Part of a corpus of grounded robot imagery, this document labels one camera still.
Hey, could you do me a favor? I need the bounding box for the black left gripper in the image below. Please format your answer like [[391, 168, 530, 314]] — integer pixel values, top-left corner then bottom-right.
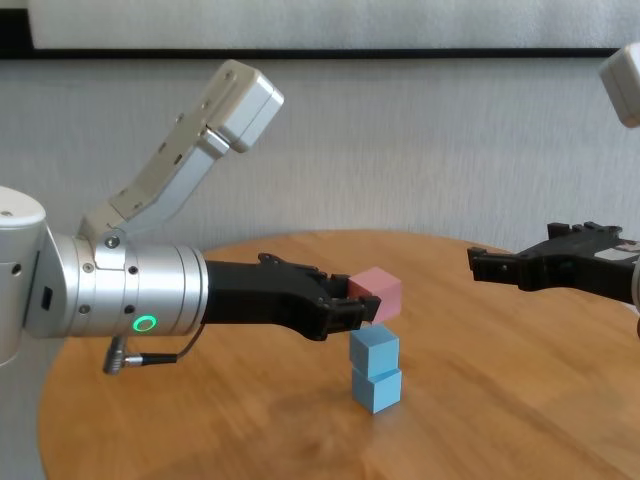
[[203, 252, 383, 344]]

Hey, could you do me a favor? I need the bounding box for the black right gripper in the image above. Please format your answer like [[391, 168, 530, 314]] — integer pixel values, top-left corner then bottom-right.
[[466, 221, 640, 305]]

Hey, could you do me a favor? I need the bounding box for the pink cube block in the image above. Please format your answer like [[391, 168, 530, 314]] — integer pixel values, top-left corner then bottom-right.
[[346, 265, 404, 326]]

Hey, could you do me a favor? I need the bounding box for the blue cube block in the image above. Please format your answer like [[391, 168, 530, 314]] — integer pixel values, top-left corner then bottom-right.
[[348, 323, 402, 378], [350, 367, 404, 417]]

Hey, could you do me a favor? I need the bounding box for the white foam board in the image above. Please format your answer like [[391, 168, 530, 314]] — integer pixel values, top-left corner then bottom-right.
[[27, 0, 640, 51]]

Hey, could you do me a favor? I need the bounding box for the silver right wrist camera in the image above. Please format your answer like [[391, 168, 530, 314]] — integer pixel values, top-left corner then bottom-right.
[[598, 41, 640, 129]]

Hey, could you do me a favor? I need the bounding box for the left arm cable with plug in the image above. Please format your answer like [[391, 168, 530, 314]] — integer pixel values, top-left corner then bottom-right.
[[101, 323, 205, 377]]

